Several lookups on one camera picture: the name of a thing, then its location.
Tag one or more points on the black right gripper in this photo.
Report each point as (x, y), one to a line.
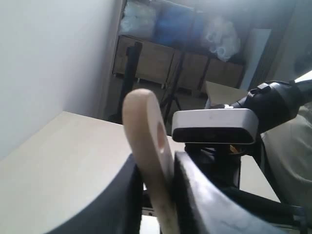
(221, 164)

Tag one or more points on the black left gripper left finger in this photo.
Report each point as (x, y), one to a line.
(117, 210)

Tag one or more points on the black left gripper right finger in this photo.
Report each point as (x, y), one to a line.
(203, 209)

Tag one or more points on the white paint brush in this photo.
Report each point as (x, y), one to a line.
(146, 134)

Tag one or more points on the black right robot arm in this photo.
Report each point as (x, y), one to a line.
(283, 149)

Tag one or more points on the black tripod stand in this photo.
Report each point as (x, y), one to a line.
(171, 97)

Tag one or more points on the wooden storage shelf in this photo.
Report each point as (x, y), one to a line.
(157, 63)

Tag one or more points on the clear plastic bags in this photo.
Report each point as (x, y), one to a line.
(220, 38)

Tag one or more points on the white board leaning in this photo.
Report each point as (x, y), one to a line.
(253, 50)

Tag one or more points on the blue bag on shelf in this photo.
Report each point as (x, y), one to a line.
(177, 25)

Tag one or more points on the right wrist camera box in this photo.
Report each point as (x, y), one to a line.
(215, 126)

